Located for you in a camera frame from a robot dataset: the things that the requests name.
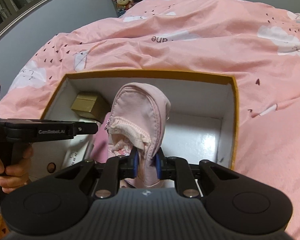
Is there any person's left hand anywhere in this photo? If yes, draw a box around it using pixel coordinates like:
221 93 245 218
0 145 33 194

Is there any pink zip pouch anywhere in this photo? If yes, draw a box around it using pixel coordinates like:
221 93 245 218
106 82 171 189

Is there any white rectangular box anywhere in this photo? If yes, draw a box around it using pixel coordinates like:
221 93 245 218
61 139 91 168

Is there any orange cardboard storage box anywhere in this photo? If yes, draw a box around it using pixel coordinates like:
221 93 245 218
30 70 238 187

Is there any small gold gift box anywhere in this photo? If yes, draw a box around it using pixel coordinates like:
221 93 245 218
71 92 111 123

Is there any pink cloud-print bedspread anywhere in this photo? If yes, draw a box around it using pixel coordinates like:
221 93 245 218
0 0 300 239

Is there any pink notebook wallet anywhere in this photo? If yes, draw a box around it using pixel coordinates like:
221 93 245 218
90 112 110 163

